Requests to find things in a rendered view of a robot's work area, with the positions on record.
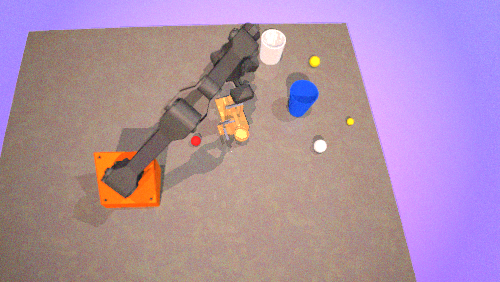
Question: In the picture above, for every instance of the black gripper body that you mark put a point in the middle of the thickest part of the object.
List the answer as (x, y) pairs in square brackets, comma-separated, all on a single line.
[(242, 92)]

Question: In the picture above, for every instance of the white cup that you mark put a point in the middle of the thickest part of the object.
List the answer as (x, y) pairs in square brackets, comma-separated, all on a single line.
[(272, 45)]

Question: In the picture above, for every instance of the white ball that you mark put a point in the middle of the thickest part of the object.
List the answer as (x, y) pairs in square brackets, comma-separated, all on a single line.
[(320, 146)]

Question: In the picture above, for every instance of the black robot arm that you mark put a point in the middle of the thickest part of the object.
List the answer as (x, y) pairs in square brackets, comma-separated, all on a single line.
[(180, 118)]

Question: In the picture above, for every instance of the red ball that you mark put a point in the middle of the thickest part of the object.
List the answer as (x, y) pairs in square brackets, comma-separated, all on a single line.
[(195, 140)]

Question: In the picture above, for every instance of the blue cup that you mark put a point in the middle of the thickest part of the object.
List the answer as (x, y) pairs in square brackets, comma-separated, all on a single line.
[(303, 94)]

